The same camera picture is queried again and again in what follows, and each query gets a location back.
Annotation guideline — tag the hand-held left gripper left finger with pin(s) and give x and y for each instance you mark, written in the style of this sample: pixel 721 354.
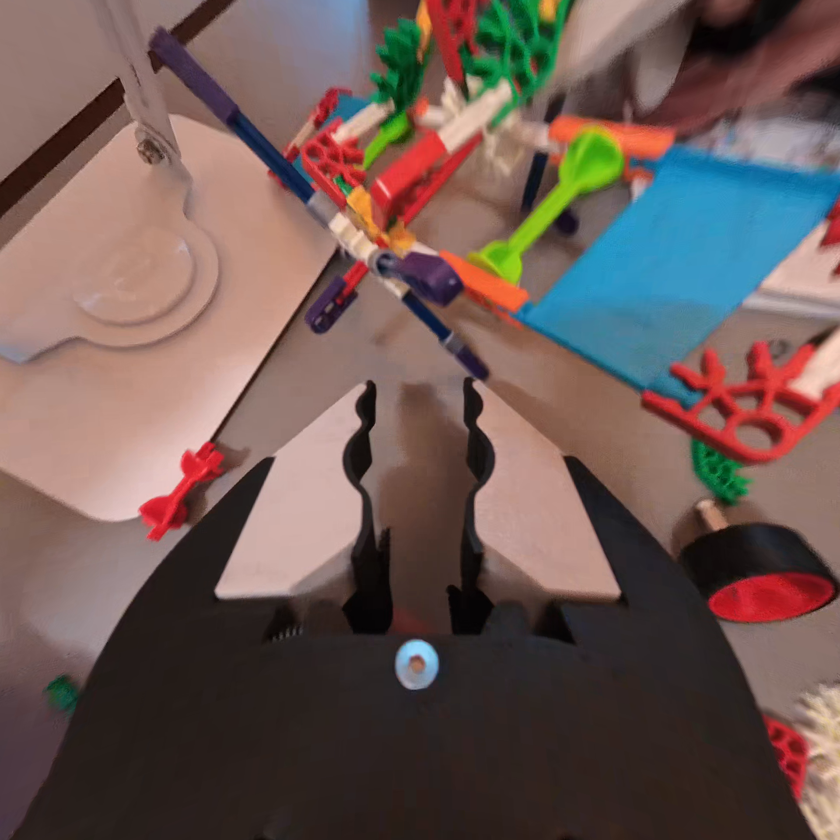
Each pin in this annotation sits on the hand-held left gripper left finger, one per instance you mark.
pixel 295 525

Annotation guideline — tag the green fan connector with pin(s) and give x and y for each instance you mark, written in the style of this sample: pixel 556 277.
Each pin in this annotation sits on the green fan connector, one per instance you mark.
pixel 718 469

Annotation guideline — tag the white document stand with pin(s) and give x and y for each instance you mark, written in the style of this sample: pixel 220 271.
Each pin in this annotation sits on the white document stand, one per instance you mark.
pixel 98 328

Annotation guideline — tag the white instruction booklet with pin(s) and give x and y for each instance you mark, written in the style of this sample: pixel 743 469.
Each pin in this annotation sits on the white instruction booklet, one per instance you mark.
pixel 800 282

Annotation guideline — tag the colourful construction toy model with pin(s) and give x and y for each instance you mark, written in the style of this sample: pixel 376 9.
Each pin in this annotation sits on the colourful construction toy model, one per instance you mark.
pixel 656 262

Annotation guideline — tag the white axle rod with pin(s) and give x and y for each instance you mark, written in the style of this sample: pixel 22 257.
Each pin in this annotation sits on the white axle rod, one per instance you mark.
pixel 712 515

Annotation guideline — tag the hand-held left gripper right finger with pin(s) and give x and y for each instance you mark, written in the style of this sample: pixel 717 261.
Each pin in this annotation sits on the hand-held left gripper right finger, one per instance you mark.
pixel 544 525

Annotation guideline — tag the red fan connector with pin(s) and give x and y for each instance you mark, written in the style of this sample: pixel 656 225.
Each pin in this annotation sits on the red fan connector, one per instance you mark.
pixel 787 751

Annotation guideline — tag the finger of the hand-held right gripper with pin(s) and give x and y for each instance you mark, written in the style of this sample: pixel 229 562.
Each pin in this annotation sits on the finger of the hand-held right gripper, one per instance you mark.
pixel 604 39

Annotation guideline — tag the red double-ended connector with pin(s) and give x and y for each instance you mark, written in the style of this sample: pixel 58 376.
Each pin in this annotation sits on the red double-ended connector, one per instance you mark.
pixel 174 492

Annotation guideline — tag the small green rod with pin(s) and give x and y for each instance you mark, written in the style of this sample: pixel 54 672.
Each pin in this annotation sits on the small green rod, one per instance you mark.
pixel 62 692

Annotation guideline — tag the white snowflake connector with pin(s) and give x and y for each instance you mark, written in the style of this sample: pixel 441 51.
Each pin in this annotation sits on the white snowflake connector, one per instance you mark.
pixel 823 754

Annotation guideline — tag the person's right hand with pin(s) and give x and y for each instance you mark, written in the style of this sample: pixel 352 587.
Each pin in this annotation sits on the person's right hand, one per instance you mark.
pixel 754 59

